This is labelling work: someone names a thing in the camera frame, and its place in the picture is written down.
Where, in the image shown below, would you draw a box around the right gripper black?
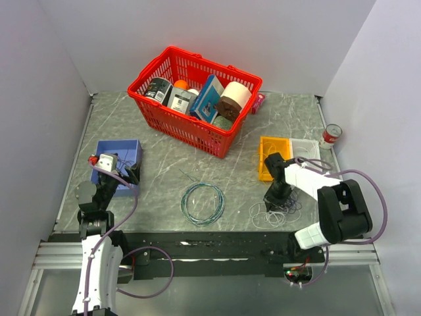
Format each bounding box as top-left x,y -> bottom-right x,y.
263,182 -> 293,215

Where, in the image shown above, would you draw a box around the multicolour wires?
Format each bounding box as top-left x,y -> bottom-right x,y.
116,149 -> 137,174

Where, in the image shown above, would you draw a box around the purple wire bundle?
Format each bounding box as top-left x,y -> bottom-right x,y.
279,190 -> 302,215

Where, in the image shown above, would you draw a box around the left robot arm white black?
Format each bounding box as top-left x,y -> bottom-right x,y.
71,154 -> 140,315

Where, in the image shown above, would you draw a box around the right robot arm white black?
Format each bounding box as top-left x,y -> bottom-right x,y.
264,152 -> 372,262

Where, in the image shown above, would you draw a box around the blue plastic bin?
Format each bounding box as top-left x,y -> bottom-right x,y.
90,139 -> 143,184

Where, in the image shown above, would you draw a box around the yellow plastic bin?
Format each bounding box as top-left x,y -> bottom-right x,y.
257,136 -> 293,182

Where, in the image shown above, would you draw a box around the white plastic bin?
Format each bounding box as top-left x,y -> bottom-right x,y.
289,138 -> 320,159

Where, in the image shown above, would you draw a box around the red white soup can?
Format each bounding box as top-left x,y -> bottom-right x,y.
318,124 -> 343,150

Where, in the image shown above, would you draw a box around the grey labelled pouch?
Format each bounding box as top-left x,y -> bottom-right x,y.
167,88 -> 199,115

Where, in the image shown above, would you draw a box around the black cylindrical can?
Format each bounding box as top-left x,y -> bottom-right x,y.
143,77 -> 173,106

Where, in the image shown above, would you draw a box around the green scouring sponge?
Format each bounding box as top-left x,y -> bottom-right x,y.
212,115 -> 233,131

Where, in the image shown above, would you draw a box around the red plastic shopping basket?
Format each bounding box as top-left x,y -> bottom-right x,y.
127,46 -> 262,158

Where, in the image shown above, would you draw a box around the pink small box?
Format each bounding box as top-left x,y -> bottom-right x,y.
251,93 -> 266,115

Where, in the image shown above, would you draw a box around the blue Harrys box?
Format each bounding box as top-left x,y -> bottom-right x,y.
189,74 -> 224,124

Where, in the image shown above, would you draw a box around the brown roll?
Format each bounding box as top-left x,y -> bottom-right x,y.
216,96 -> 242,122

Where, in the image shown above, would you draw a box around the orange fruit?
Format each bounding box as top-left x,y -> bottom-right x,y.
174,80 -> 189,90

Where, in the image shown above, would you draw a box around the white paper towel roll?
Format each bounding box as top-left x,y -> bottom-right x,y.
220,81 -> 252,111

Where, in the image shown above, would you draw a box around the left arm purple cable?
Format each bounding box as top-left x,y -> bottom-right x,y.
82,163 -> 175,316

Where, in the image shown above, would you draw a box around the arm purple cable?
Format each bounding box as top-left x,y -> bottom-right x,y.
289,157 -> 389,288
82,163 -> 175,316

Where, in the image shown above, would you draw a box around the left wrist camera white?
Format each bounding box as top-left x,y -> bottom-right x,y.
88,153 -> 118,174

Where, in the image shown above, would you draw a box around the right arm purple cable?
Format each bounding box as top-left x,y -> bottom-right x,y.
289,157 -> 389,288

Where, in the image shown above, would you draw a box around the green blue wire coil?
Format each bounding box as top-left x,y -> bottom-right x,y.
180,182 -> 226,226

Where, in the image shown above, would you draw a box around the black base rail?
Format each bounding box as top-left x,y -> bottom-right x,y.
122,232 -> 326,280

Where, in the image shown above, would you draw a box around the aluminium frame rail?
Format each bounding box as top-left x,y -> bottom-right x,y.
329,244 -> 380,265

